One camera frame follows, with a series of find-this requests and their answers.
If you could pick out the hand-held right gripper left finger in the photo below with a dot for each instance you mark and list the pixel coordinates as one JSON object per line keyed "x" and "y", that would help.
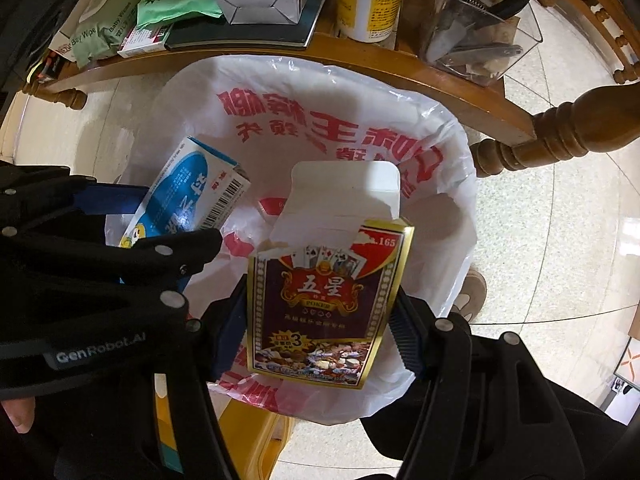
{"x": 231, "y": 321}

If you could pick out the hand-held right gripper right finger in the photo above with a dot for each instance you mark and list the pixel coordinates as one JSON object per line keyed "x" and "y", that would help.
{"x": 404, "y": 340}

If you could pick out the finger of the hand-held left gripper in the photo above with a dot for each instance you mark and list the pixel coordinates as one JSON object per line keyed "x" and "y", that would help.
{"x": 165, "y": 250}
{"x": 117, "y": 201}

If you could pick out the blue white medicine box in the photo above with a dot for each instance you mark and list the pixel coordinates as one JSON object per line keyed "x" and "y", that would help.
{"x": 187, "y": 195}

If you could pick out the playing card box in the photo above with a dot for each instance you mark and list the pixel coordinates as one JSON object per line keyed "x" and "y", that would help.
{"x": 320, "y": 305}

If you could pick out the yellow trash bin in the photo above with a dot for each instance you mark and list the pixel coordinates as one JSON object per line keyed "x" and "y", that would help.
{"x": 262, "y": 435}

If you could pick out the white plastic bag red print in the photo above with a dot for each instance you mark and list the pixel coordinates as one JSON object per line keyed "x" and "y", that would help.
{"x": 310, "y": 125}

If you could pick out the person's left hand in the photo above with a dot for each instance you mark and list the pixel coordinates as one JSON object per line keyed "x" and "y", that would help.
{"x": 17, "y": 412}

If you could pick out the beige shoe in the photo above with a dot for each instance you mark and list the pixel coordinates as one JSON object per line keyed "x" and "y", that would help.
{"x": 472, "y": 294}

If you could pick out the red white small box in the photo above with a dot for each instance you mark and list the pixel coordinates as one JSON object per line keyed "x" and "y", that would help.
{"x": 142, "y": 42}

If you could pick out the pale green baby wipes pack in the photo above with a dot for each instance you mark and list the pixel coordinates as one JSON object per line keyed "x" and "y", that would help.
{"x": 97, "y": 40}

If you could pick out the person's black trousers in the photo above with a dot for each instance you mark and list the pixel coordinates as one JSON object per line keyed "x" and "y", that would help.
{"x": 585, "y": 435}

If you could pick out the dark notebook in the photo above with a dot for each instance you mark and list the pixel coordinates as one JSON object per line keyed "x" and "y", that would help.
{"x": 240, "y": 35}

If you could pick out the wooden table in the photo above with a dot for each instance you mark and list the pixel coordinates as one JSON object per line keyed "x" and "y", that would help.
{"x": 450, "y": 95}

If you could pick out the metal nail clipper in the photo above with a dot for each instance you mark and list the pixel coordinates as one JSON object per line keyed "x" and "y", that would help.
{"x": 480, "y": 54}

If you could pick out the white bottle yellow label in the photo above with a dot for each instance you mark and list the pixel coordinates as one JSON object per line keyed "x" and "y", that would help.
{"x": 370, "y": 2}

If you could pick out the clear plastic container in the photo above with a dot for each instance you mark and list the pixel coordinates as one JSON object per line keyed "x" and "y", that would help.
{"x": 505, "y": 35}

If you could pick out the wooden chair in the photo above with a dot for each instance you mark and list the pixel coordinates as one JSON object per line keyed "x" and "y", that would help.
{"x": 595, "y": 5}

